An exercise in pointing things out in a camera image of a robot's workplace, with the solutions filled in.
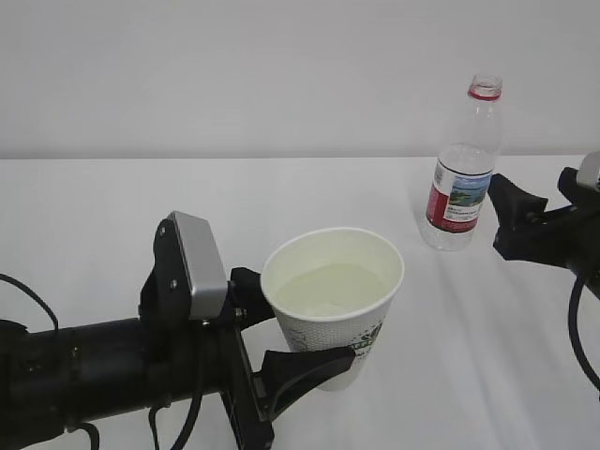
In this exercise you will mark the clear plastic water bottle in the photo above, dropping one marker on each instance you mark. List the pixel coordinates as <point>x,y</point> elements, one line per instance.
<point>471,145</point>

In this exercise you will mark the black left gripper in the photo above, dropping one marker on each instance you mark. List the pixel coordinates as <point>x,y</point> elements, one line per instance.
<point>213,353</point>

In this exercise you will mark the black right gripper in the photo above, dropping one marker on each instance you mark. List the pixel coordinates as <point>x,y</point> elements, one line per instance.
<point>567,237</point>

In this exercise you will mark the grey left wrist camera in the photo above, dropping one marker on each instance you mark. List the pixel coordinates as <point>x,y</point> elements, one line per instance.
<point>208,284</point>

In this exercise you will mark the white paper cup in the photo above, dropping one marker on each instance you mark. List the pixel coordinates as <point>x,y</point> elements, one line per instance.
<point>332,288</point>

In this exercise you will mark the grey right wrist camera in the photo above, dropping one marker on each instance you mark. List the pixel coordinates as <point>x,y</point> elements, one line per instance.
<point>588,174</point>

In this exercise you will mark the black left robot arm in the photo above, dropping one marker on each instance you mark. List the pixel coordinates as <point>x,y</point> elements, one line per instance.
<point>65,379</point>

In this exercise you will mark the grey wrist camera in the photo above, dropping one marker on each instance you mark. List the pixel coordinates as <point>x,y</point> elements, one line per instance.
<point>208,284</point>
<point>588,174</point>

